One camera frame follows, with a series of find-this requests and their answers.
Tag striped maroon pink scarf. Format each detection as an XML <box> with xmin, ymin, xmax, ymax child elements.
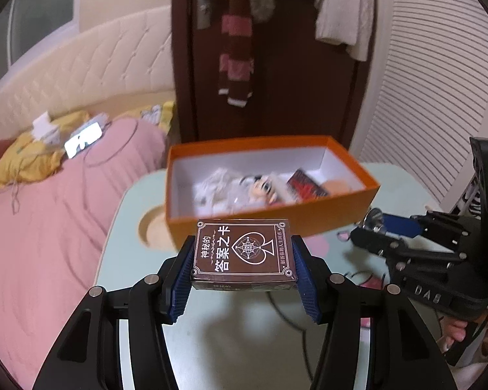
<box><xmin>218</xmin><ymin>0</ymin><xmax>254</xmax><ymax>108</ymax></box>

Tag brown card deck box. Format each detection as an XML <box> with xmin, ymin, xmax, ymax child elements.
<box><xmin>191</xmin><ymin>219</ymin><xmax>297</xmax><ymax>292</ymax></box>

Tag round silver tin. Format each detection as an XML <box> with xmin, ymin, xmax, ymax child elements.
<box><xmin>359</xmin><ymin>208</ymin><xmax>386</xmax><ymax>234</ymax></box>

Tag pink bed blanket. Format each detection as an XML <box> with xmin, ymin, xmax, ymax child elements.
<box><xmin>0</xmin><ymin>118</ymin><xmax>167</xmax><ymax>389</ymax></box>

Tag orange cardboard box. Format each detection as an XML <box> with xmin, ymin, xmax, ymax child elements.
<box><xmin>166</xmin><ymin>136</ymin><xmax>380</xmax><ymax>247</ymax></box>

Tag white ribbed closet door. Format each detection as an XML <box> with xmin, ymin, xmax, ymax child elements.
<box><xmin>350</xmin><ymin>0</ymin><xmax>488</xmax><ymax>210</ymax></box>

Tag dark brown wooden door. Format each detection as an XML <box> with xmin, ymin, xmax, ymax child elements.
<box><xmin>172</xmin><ymin>0</ymin><xmax>370</xmax><ymax>147</ymax></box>

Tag silver door handle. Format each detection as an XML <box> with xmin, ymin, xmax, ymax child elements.
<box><xmin>195</xmin><ymin>0</ymin><xmax>231</xmax><ymax>30</ymax></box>

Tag window with grey glass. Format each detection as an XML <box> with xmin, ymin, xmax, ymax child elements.
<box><xmin>0</xmin><ymin>0</ymin><xmax>74</xmax><ymax>81</ymax></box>

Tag black box with red character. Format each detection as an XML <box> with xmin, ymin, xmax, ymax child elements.
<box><xmin>287</xmin><ymin>169</ymin><xmax>330</xmax><ymax>202</ymax></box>

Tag clear plastic bag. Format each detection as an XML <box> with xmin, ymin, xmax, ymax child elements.
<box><xmin>194</xmin><ymin>167</ymin><xmax>250</xmax><ymax>214</ymax></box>

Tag white knit garment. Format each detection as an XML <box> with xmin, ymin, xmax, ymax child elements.
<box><xmin>314</xmin><ymin>0</ymin><xmax>374</xmax><ymax>62</ymax></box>

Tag person's right hand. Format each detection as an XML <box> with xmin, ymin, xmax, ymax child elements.
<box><xmin>439</xmin><ymin>316</ymin><xmax>478</xmax><ymax>352</ymax></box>

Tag white charger box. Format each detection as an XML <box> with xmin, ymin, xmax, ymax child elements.
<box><xmin>31</xmin><ymin>112</ymin><xmax>61</xmax><ymax>145</ymax></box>

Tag cream tufted headboard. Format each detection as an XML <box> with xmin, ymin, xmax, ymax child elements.
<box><xmin>0</xmin><ymin>6</ymin><xmax>175</xmax><ymax>139</ymax></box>

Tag yellow pillow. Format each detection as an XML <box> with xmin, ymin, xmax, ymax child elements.
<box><xmin>0</xmin><ymin>100</ymin><xmax>176</xmax><ymax>189</ymax></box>

